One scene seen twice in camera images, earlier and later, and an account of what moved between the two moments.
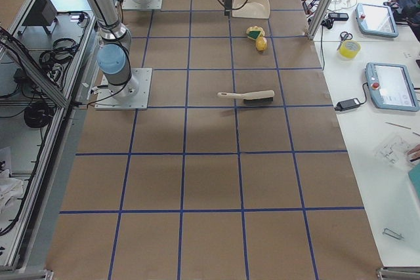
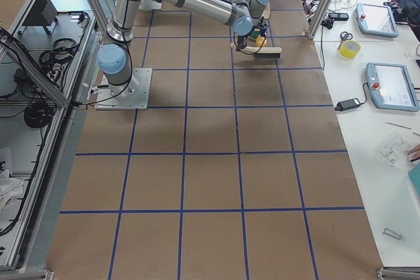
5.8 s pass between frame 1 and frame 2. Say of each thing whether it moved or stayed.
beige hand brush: moved
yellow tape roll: stayed
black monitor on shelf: stayed
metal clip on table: stayed
